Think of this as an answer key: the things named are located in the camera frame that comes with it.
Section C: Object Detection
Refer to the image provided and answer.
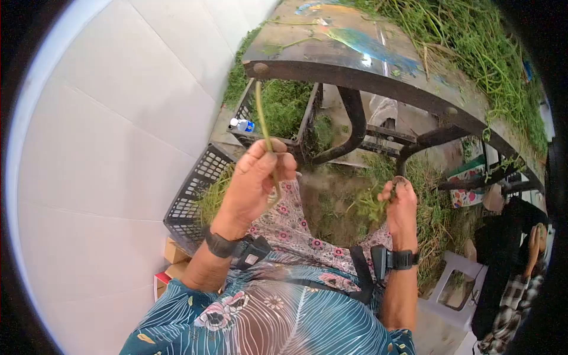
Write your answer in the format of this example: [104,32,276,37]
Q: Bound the person's right hand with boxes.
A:
[377,176,419,252]

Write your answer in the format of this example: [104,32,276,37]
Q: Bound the dark metal table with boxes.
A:
[242,0,549,198]

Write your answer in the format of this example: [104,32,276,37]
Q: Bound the person's right fingers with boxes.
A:
[377,176,413,202]

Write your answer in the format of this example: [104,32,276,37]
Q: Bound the white plastic stool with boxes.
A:
[417,251,490,333]

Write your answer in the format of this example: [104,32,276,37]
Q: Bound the person's body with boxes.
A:
[119,246,418,355]

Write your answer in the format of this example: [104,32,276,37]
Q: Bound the pile of green stems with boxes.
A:
[342,0,549,156]

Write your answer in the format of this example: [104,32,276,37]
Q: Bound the cardboard box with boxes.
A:
[165,261,191,280]
[164,237,191,264]

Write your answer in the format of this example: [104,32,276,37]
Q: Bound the colourful dotted bag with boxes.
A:
[447,154,487,209]

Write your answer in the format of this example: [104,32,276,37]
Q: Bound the plastic water bottle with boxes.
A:
[229,117,256,134]

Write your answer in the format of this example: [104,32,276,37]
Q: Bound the red and white box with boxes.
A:
[154,272,172,303]

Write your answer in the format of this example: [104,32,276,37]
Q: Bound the heap of green trimmings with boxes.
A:
[311,151,471,291]

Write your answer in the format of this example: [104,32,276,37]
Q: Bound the black wrist band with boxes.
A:
[203,225,272,270]
[370,245,420,281]

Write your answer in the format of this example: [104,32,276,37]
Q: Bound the person's legs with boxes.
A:
[245,177,394,277]

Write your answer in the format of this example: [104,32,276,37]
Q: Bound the person's left hand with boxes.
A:
[211,138,298,241]

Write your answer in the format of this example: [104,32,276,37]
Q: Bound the long green plant stem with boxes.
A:
[255,80,283,206]

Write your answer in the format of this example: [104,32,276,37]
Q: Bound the black plastic crate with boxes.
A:
[227,78,324,166]
[163,142,238,257]

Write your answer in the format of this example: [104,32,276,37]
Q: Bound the bunch of green leaves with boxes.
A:
[346,181,392,224]

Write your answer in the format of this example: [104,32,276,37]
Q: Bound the person's left fingers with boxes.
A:
[246,138,298,187]

